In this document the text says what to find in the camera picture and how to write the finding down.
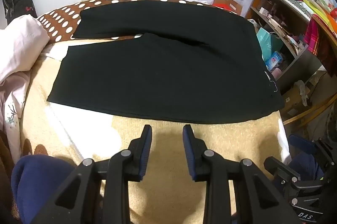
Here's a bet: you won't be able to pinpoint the person's navy clad leg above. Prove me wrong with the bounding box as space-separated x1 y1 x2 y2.
291 152 325 181
11 156 79 224

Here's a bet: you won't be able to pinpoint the black pants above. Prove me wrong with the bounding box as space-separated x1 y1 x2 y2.
47 0 285 124

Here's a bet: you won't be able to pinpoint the wooden shelf with clutter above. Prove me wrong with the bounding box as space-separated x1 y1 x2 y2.
245 0 337 91

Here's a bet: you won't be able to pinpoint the brown polka-dot beige blanket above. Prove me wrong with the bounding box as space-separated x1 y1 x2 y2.
20 0 291 224

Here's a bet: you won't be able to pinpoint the cardboard box with red lining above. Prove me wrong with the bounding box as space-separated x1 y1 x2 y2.
212 0 244 15

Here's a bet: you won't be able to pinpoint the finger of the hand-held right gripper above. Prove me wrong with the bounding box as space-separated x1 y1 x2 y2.
288 134 337 161
264 156 301 184

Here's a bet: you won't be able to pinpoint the pale pink duvet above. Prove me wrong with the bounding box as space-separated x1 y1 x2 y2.
0 15 50 161

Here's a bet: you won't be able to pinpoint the teal paper bag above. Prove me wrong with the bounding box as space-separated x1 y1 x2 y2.
257 27 284 62

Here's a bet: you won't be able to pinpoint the person's navy clad right leg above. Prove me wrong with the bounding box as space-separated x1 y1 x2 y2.
291 152 325 181

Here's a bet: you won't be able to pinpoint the person's navy clad left leg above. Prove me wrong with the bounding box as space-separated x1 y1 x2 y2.
11 156 79 224

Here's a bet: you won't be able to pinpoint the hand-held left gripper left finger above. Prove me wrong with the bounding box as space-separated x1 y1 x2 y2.
32 124 153 224

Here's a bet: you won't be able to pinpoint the pink striped cloth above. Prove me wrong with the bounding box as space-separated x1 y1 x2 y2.
304 16 337 77

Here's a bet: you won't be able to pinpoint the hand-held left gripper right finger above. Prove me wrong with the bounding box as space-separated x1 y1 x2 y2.
182 124 303 224

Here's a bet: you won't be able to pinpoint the light blue box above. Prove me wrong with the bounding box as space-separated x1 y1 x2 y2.
265 51 284 71

